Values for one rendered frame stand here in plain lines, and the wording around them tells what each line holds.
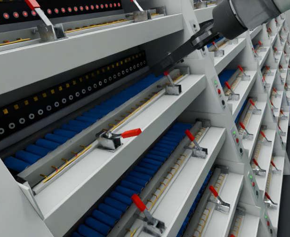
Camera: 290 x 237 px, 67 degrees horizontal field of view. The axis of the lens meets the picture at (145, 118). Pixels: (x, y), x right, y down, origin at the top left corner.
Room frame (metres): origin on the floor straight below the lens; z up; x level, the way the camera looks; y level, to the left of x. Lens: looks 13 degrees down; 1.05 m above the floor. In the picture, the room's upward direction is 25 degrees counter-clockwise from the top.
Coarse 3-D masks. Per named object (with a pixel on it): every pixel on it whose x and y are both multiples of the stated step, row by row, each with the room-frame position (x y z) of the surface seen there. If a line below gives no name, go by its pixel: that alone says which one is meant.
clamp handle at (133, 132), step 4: (108, 132) 0.37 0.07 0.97; (124, 132) 0.35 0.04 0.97; (128, 132) 0.34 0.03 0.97; (132, 132) 0.33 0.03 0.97; (136, 132) 0.32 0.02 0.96; (140, 132) 0.33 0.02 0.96; (108, 136) 0.37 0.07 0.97; (112, 136) 0.37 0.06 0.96; (116, 136) 0.35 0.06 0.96; (120, 136) 0.35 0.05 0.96; (124, 136) 0.34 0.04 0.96; (128, 136) 0.33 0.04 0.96; (132, 136) 0.33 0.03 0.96
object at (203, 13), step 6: (192, 0) 0.76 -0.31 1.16; (204, 0) 1.31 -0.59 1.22; (210, 0) 1.13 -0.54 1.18; (216, 0) 1.10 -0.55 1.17; (222, 0) 1.08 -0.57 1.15; (192, 6) 0.77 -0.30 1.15; (198, 6) 0.90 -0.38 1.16; (204, 6) 0.88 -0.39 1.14; (210, 6) 1.03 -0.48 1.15; (198, 12) 0.80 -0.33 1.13; (204, 12) 0.85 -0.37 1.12; (210, 12) 0.91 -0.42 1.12; (198, 18) 0.80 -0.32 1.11; (204, 18) 0.85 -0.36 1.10; (210, 18) 0.91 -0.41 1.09
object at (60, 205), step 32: (192, 64) 0.71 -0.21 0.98; (96, 96) 0.58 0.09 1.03; (192, 96) 0.61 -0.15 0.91; (32, 128) 0.44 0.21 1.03; (128, 128) 0.43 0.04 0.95; (160, 128) 0.47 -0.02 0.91; (96, 160) 0.34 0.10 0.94; (128, 160) 0.37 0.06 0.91; (32, 192) 0.29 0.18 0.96; (64, 192) 0.28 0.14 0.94; (96, 192) 0.31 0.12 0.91; (64, 224) 0.27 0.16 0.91
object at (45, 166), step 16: (160, 80) 0.63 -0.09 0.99; (144, 96) 0.55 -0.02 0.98; (112, 112) 0.47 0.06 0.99; (128, 112) 0.48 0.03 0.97; (96, 128) 0.41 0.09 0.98; (64, 144) 0.37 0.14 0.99; (80, 144) 0.38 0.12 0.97; (48, 160) 0.33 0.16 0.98; (64, 160) 0.34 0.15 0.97; (32, 176) 0.31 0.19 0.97
